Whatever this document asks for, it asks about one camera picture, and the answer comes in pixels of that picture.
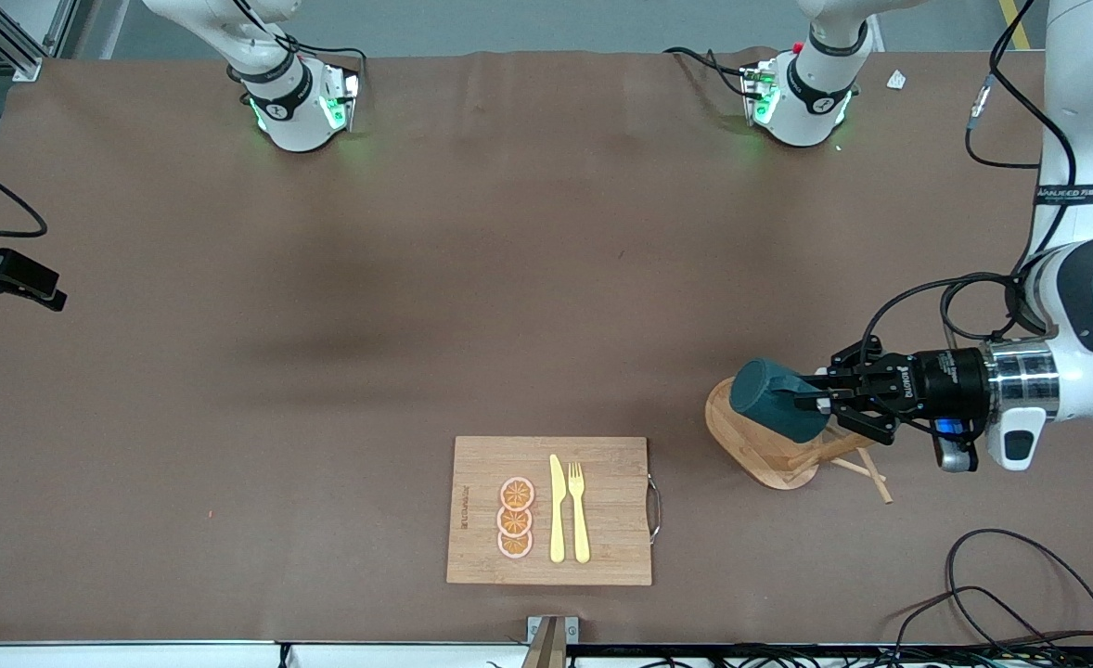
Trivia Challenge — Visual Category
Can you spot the teal cup yellow inside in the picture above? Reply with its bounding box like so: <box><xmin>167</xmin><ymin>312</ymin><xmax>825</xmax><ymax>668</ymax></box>
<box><xmin>729</xmin><ymin>357</ymin><xmax>833</xmax><ymax>444</ymax></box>

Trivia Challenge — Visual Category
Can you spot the wooden cup rack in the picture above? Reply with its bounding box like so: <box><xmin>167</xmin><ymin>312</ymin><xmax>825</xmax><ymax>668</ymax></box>
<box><xmin>704</xmin><ymin>376</ymin><xmax>894</xmax><ymax>505</ymax></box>

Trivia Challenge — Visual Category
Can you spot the yellow plastic fork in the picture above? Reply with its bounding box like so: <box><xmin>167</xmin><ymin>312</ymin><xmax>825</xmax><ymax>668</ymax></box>
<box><xmin>568</xmin><ymin>462</ymin><xmax>592</xmax><ymax>565</ymax></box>

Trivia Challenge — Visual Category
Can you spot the yellow plastic knife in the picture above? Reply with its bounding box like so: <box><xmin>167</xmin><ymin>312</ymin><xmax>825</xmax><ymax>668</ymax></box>
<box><xmin>549</xmin><ymin>454</ymin><xmax>567</xmax><ymax>564</ymax></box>

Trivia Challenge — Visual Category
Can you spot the brown table cover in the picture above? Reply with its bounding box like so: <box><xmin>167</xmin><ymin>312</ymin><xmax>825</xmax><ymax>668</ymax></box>
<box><xmin>0</xmin><ymin>46</ymin><xmax>1093</xmax><ymax>647</ymax></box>

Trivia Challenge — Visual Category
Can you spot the yellow floor tape strip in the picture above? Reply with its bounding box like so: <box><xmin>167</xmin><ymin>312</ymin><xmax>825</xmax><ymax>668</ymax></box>
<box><xmin>999</xmin><ymin>0</ymin><xmax>1035</xmax><ymax>49</ymax></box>

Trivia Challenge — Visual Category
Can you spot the black right arm wrist cable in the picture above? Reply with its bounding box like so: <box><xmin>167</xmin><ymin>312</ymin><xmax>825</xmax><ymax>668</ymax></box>
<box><xmin>0</xmin><ymin>151</ymin><xmax>49</xmax><ymax>238</ymax></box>

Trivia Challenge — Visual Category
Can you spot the black arm wrist cable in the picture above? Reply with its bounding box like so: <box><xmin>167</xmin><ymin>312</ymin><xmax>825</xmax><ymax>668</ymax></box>
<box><xmin>0</xmin><ymin>151</ymin><xmax>49</xmax><ymax>238</ymax></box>
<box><xmin>862</xmin><ymin>0</ymin><xmax>1079</xmax><ymax>372</ymax></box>

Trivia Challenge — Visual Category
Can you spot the aluminium frame profile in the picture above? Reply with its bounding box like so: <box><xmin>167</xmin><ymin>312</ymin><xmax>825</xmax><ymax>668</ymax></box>
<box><xmin>0</xmin><ymin>0</ymin><xmax>93</xmax><ymax>83</ymax></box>

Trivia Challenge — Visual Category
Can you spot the black left arm wrist cable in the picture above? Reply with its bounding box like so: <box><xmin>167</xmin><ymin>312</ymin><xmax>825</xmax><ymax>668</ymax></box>
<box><xmin>862</xmin><ymin>0</ymin><xmax>1079</xmax><ymax>372</ymax></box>

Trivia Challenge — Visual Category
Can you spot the bamboo cutting board metal handle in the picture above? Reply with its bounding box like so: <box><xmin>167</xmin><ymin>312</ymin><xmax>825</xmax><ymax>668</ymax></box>
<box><xmin>445</xmin><ymin>436</ymin><xmax>662</xmax><ymax>587</ymax></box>

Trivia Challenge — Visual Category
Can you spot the black left arm base cable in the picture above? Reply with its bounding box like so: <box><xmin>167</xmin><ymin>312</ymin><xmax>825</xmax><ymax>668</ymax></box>
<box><xmin>664</xmin><ymin>46</ymin><xmax>753</xmax><ymax>98</ymax></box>

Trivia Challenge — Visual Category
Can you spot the black arm base cable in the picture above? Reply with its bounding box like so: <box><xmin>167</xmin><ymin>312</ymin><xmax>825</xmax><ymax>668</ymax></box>
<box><xmin>231</xmin><ymin>0</ymin><xmax>368</xmax><ymax>84</ymax></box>
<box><xmin>664</xmin><ymin>46</ymin><xmax>753</xmax><ymax>98</ymax></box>

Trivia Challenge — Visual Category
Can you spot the black right arm base cable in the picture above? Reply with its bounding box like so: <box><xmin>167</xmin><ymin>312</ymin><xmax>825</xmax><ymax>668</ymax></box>
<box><xmin>231</xmin><ymin>0</ymin><xmax>368</xmax><ymax>84</ymax></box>

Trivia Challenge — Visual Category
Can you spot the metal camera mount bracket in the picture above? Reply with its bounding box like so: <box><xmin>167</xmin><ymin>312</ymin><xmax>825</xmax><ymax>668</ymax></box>
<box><xmin>526</xmin><ymin>614</ymin><xmax>580</xmax><ymax>668</ymax></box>

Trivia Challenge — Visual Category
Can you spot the white table edge rail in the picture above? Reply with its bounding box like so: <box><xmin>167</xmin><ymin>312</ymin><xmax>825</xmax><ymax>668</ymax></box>
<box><xmin>0</xmin><ymin>640</ymin><xmax>534</xmax><ymax>668</ymax></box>

